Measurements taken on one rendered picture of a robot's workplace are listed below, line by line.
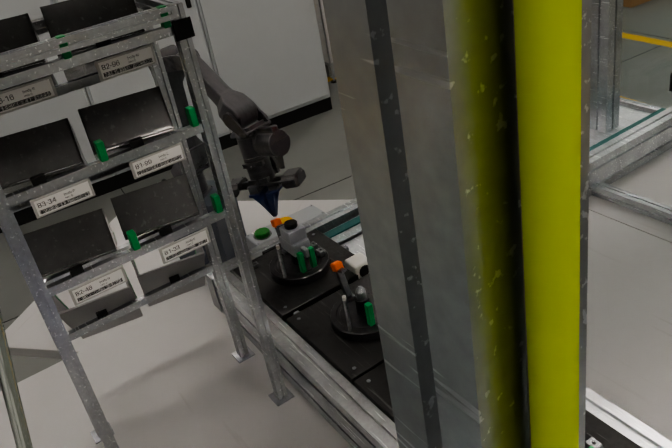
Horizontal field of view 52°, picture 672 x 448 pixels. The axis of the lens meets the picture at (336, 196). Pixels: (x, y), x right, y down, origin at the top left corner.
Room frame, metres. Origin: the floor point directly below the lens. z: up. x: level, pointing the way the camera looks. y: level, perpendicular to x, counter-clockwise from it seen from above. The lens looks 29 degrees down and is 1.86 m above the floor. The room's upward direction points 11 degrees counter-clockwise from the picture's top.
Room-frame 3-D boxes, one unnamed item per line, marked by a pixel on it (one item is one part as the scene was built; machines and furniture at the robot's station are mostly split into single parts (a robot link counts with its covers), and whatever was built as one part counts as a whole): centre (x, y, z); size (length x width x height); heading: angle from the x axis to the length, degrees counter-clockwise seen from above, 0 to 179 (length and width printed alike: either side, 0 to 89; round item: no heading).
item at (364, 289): (1.11, -0.01, 1.01); 0.24 x 0.24 x 0.13; 29
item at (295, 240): (1.32, 0.11, 1.06); 0.08 x 0.04 x 0.07; 29
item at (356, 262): (1.29, -0.02, 0.97); 0.05 x 0.05 x 0.04; 29
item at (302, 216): (1.56, 0.14, 0.93); 0.21 x 0.07 x 0.06; 119
